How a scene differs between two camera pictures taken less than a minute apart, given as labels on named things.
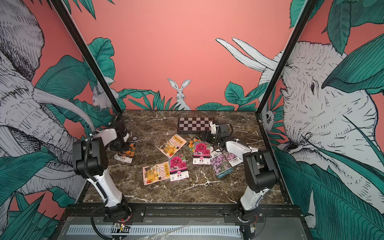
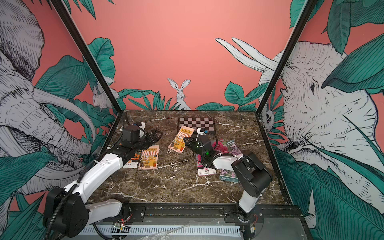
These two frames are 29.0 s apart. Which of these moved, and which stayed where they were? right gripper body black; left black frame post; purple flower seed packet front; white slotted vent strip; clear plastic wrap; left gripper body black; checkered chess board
Moved: purple flower seed packet front; right gripper body black; left gripper body black
Stayed: white slotted vent strip; left black frame post; checkered chess board; clear plastic wrap
